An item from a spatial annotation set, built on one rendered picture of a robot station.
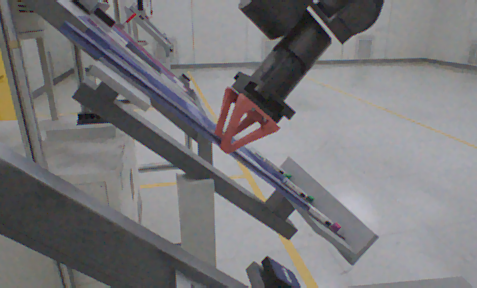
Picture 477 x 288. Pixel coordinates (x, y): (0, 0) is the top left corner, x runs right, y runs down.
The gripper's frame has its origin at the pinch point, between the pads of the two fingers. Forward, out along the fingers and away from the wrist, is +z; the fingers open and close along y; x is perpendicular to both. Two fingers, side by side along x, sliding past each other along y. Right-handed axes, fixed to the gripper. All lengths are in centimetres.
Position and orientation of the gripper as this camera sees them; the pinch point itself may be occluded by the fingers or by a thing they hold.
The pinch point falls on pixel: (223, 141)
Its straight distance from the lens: 46.8
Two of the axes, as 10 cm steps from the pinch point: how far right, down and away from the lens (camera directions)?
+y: 2.9, 3.3, -9.0
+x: 7.2, 5.5, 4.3
